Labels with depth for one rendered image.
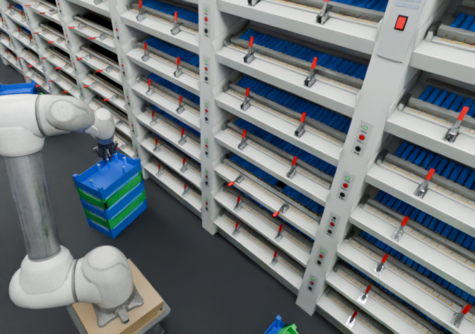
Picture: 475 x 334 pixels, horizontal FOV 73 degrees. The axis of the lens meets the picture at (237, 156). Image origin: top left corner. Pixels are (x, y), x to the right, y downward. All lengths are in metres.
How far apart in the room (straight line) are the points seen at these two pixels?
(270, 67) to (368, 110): 0.39
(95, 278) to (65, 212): 1.09
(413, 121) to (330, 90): 0.26
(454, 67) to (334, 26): 0.33
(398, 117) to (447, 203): 0.29
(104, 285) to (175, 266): 0.66
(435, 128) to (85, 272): 1.19
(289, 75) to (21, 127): 0.85
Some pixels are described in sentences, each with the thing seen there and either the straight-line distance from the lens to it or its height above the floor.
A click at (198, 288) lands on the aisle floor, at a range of 1.82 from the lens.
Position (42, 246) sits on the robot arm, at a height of 0.63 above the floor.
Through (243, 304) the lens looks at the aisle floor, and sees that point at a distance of 1.78.
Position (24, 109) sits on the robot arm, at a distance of 1.13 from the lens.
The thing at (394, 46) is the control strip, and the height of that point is 1.31.
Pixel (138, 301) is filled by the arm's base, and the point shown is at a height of 0.30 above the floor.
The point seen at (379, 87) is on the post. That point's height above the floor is 1.20.
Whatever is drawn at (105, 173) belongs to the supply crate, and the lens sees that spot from 2.01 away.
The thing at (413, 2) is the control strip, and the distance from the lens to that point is 0.93.
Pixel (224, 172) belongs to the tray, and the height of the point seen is 0.52.
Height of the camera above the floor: 1.56
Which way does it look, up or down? 37 degrees down
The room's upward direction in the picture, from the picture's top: 4 degrees clockwise
